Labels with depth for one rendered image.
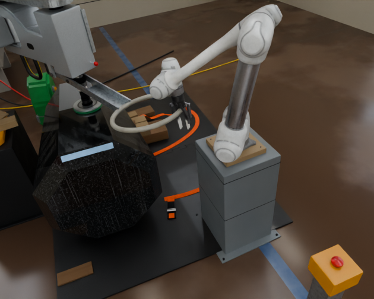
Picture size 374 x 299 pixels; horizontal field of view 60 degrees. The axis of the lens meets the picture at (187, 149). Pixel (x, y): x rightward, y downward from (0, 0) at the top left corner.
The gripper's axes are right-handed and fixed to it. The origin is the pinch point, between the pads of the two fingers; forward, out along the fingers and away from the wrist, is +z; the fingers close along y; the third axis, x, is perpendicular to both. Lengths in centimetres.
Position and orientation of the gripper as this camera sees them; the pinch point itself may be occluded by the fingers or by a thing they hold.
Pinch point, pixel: (184, 123)
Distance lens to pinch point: 198.6
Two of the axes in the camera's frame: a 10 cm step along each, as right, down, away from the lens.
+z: 2.0, 8.1, 5.5
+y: -9.1, -0.6, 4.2
